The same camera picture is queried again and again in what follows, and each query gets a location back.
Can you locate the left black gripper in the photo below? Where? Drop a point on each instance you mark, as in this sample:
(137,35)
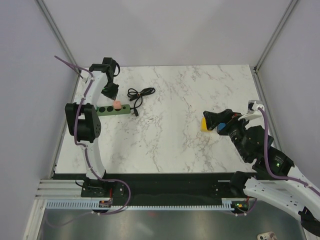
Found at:
(113,94)

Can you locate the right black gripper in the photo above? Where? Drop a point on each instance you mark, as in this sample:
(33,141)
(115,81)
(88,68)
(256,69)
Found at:
(212,119)

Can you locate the blue cube socket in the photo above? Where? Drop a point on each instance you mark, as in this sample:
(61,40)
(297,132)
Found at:
(220,127)

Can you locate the yellow cube socket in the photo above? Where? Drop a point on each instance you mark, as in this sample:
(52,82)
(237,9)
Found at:
(203,125)

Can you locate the pink cube block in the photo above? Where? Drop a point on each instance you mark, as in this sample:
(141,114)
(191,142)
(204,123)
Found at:
(117,105)

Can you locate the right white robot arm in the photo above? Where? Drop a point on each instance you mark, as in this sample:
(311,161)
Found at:
(250,135)

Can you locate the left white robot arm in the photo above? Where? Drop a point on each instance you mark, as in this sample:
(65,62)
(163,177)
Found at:
(85,126)

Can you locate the green power strip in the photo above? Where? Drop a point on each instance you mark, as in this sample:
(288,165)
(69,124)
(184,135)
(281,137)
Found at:
(111,111)

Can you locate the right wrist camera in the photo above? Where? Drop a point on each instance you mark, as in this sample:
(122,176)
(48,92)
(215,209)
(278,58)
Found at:
(253,111)

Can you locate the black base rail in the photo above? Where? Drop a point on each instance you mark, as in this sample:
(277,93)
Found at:
(171,188)

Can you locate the white cable duct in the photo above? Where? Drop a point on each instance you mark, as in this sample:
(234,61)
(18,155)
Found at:
(72,204)

